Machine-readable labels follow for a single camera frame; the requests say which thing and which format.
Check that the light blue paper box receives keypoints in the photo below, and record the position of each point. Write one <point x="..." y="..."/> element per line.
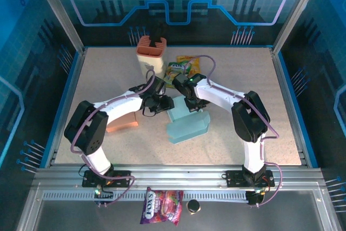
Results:
<point x="186" y="129"/>

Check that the orange paper box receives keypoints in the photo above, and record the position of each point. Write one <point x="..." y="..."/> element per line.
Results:
<point x="123" y="124"/>

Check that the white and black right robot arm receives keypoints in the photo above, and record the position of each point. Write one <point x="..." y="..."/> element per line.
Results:
<point x="216" y="93"/>

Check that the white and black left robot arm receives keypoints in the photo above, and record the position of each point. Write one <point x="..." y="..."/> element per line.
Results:
<point x="119" y="106"/>

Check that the yellow candy bag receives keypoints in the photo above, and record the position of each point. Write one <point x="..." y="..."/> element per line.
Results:
<point x="189" y="64"/>

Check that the green Fox's candy bag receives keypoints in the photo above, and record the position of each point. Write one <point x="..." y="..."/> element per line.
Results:
<point x="173" y="70"/>

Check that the cream knife block pink top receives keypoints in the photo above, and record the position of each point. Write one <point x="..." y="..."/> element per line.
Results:
<point x="150" y="58"/>

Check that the purple Fox's berries candy bag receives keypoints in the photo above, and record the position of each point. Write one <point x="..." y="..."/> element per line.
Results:
<point x="160" y="206"/>

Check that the small black round cap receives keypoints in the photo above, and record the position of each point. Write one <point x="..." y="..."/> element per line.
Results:
<point x="193" y="206"/>

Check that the small black controller board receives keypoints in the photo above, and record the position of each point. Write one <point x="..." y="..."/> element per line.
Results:
<point x="254" y="197"/>
<point x="105" y="195"/>

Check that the aluminium frame rail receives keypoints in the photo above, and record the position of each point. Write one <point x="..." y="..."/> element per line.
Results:
<point x="178" y="175"/>

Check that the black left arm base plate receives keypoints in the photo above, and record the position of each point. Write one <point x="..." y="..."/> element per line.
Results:
<point x="121" y="174"/>

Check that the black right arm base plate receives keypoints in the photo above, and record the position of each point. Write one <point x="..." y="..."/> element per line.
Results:
<point x="235" y="178"/>

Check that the aluminium frame post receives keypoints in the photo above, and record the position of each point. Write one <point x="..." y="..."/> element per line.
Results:
<point x="59" y="14"/>
<point x="294" y="12"/>

